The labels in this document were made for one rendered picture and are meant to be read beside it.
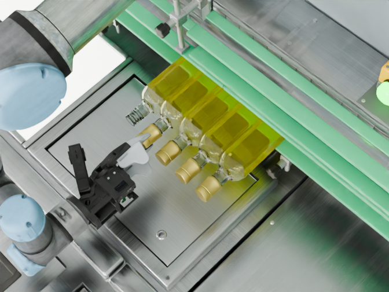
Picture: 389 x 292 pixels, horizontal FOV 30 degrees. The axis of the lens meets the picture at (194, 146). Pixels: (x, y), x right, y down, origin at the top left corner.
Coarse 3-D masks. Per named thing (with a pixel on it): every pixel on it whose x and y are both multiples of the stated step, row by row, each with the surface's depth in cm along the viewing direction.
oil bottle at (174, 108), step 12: (192, 84) 153; (204, 84) 153; (216, 84) 153; (180, 96) 152; (192, 96) 152; (204, 96) 152; (168, 108) 151; (180, 108) 151; (192, 108) 151; (168, 120) 151; (180, 120) 151
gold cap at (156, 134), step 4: (152, 124) 151; (148, 128) 150; (152, 128) 150; (156, 128) 150; (144, 132) 150; (148, 132) 150; (152, 132) 150; (156, 132) 150; (160, 132) 150; (136, 136) 150; (152, 136) 150; (156, 136) 150; (160, 136) 151; (148, 140) 149; (152, 140) 150; (144, 144) 149; (148, 144) 150
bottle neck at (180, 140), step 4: (180, 136) 149; (184, 136) 149; (172, 140) 150; (176, 140) 149; (180, 140) 149; (184, 140) 149; (180, 144) 149; (184, 144) 149; (188, 144) 150; (180, 148) 149
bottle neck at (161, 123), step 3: (162, 117) 151; (159, 120) 151; (162, 120) 151; (165, 120) 151; (153, 123) 151; (156, 123) 151; (159, 123) 151; (162, 123) 151; (165, 123) 151; (156, 126) 150; (159, 126) 150; (162, 126) 151; (165, 126) 151; (168, 126) 152; (159, 129) 150; (162, 129) 151; (165, 129) 151; (162, 132) 151
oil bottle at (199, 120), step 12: (216, 96) 152; (228, 96) 152; (204, 108) 150; (216, 108) 150; (228, 108) 150; (192, 120) 149; (204, 120) 149; (216, 120) 149; (180, 132) 150; (192, 132) 148; (204, 132) 149; (192, 144) 150
